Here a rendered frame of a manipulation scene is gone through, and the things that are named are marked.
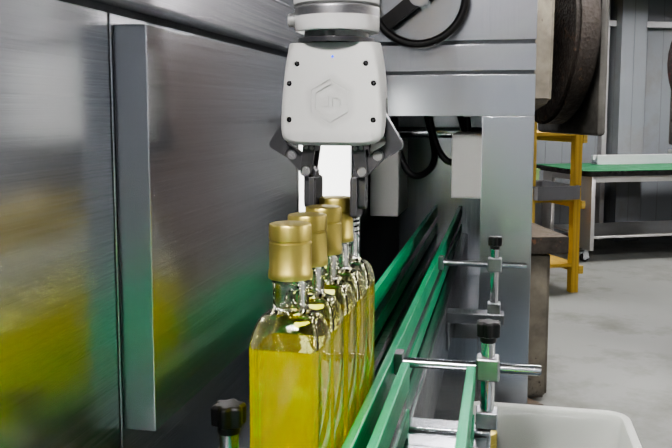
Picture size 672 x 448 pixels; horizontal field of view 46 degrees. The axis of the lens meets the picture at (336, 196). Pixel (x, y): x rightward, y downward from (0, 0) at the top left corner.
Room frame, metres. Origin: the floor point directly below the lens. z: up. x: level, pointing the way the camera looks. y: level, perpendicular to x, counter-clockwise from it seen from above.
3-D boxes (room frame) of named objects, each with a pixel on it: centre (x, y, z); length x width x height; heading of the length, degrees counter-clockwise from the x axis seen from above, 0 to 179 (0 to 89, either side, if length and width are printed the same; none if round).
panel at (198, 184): (1.09, 0.07, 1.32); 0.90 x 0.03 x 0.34; 168
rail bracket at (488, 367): (0.90, -0.15, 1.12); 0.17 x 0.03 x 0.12; 78
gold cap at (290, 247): (0.63, 0.04, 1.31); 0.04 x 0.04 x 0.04
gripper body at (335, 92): (0.79, 0.00, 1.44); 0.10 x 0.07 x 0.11; 78
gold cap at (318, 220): (0.68, 0.02, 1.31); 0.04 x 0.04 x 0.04
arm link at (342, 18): (0.79, 0.00, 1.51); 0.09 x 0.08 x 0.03; 78
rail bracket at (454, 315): (1.53, -0.28, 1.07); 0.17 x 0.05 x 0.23; 78
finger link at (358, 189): (0.79, -0.03, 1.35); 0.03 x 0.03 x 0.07; 78
